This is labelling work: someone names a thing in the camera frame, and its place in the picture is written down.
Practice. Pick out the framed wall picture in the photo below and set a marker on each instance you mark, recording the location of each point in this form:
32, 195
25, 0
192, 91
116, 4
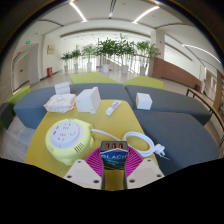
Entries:
51, 49

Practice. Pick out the blue and black charger block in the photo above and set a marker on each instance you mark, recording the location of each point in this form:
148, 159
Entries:
114, 156

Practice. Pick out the round yellow-green power strip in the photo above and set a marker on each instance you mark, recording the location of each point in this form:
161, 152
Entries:
66, 140

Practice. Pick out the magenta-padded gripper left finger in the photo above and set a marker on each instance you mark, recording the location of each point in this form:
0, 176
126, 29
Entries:
81, 173

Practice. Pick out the red fire extinguisher cabinet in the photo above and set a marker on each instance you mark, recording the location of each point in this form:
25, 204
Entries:
49, 72

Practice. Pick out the white tube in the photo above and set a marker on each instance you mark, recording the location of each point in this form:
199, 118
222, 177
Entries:
113, 108

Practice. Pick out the dark grey cube ottoman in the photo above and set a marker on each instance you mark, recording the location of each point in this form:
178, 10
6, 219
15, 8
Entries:
6, 115

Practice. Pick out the wet wipes soft pack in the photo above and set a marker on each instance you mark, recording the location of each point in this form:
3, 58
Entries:
60, 103

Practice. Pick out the green upholstered bench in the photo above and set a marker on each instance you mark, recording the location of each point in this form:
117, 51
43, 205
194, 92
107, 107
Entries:
20, 95

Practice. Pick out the white cardboard box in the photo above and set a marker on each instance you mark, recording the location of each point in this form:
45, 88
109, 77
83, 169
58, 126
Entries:
87, 101

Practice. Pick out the row of potted plants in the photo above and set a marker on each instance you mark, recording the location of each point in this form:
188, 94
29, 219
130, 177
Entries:
108, 48

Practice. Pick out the grey upholstered seat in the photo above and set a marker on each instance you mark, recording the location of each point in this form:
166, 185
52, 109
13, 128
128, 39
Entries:
180, 140
173, 100
30, 110

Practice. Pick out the small white cube box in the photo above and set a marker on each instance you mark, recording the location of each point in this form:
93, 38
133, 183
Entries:
143, 101

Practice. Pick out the green upholstered seat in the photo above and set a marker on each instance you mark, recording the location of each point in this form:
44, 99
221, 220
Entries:
90, 78
145, 82

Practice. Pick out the yellow upholstered ottoman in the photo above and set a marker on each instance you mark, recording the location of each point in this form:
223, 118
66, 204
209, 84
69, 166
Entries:
113, 121

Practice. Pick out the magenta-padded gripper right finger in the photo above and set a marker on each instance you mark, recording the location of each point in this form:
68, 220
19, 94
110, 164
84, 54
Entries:
146, 173

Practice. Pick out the linear ceiling lights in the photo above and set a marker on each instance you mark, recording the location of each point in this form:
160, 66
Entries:
78, 11

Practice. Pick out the wooden bench with black frame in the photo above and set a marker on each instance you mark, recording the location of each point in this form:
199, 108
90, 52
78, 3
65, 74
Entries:
206, 103

